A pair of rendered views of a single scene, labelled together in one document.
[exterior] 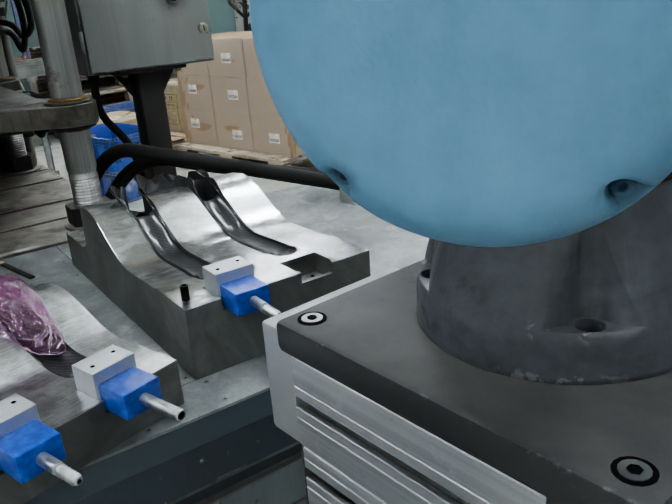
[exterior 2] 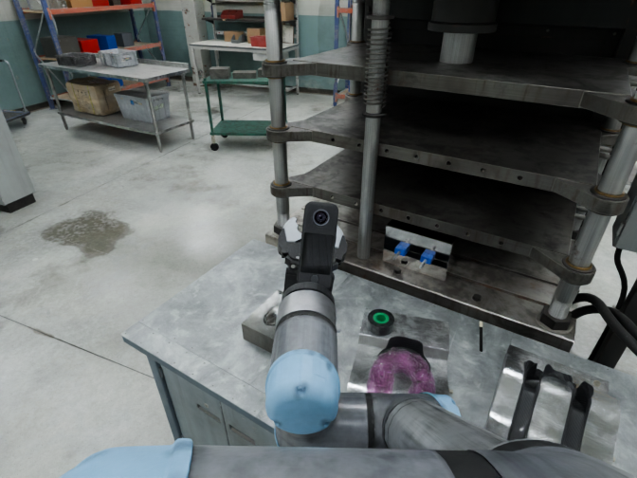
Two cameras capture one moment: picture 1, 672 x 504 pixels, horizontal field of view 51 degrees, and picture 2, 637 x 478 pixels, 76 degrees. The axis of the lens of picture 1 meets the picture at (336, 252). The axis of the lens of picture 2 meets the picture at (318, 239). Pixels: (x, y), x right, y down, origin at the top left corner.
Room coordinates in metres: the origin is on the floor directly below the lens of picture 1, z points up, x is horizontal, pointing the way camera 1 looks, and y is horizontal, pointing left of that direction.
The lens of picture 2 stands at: (0.23, -0.10, 1.80)
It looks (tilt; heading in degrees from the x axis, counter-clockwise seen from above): 33 degrees down; 65
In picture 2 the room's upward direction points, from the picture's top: straight up
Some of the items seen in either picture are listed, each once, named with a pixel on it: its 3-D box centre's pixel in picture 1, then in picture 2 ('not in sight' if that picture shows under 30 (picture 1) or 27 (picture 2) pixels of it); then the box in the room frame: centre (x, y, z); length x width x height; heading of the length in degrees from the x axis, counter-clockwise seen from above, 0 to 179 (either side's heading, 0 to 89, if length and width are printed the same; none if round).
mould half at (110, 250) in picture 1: (199, 244); (547, 429); (0.99, 0.20, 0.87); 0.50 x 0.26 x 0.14; 34
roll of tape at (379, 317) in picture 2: not in sight; (380, 321); (0.77, 0.64, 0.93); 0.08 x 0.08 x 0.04
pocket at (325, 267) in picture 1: (308, 275); not in sight; (0.82, 0.04, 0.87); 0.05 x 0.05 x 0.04; 34
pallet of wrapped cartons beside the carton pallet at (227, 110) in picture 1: (260, 98); not in sight; (5.31, 0.47, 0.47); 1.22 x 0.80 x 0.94; 47
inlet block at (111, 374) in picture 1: (137, 395); not in sight; (0.59, 0.20, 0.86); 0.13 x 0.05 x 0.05; 51
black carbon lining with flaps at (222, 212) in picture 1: (192, 217); (548, 419); (0.97, 0.20, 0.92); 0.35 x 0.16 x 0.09; 34
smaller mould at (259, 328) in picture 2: not in sight; (279, 321); (0.52, 0.86, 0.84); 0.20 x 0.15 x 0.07; 34
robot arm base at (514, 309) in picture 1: (559, 226); not in sight; (0.34, -0.12, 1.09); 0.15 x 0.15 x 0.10
